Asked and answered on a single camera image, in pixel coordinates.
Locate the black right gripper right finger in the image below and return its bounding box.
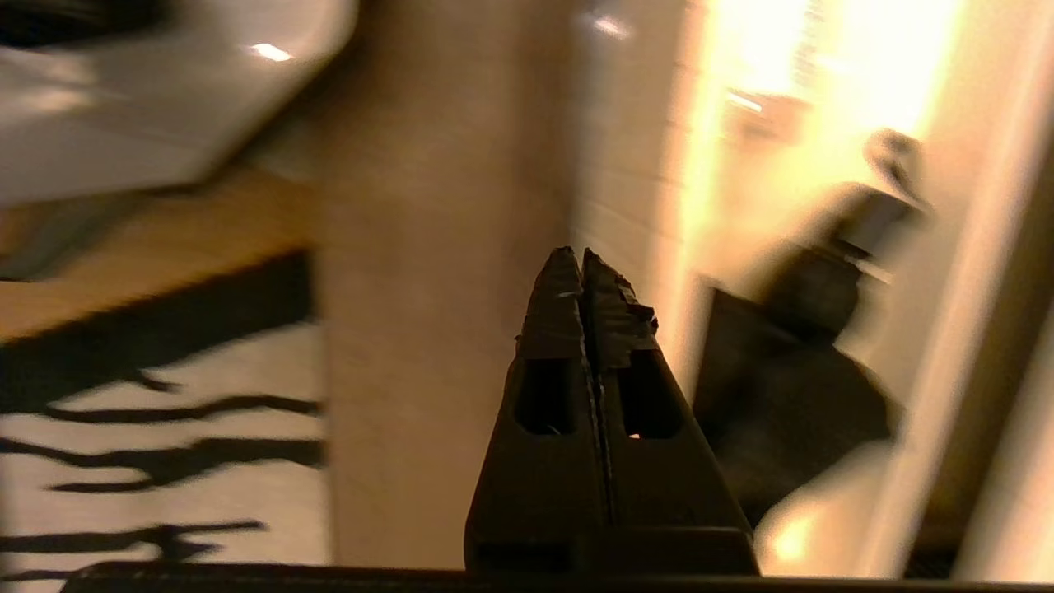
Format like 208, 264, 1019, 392
583, 247, 760, 576

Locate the light grey robot base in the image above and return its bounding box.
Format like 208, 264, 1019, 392
0, 0, 359, 207

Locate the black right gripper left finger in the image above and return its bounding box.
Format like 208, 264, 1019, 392
464, 245, 617, 575

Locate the white drawer with black handle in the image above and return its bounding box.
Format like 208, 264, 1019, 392
572, 0, 1054, 577

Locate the white black striped rug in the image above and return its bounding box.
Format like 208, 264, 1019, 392
0, 251, 326, 577

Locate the black umbrella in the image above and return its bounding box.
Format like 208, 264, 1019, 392
692, 128, 931, 528

